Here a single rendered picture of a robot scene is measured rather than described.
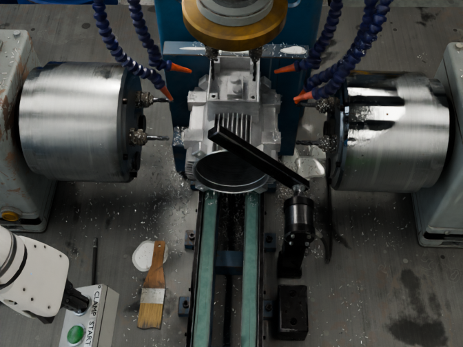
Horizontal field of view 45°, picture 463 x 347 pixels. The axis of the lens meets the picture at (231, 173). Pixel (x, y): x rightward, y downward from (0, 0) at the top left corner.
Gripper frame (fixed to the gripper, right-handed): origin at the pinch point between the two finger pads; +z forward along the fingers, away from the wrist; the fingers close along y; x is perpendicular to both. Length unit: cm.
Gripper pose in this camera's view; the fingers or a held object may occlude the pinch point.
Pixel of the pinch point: (72, 299)
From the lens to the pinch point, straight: 97.2
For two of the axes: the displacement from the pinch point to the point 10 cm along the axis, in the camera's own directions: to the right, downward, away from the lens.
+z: 4.3, 5.1, 7.5
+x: -9.0, 2.0, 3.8
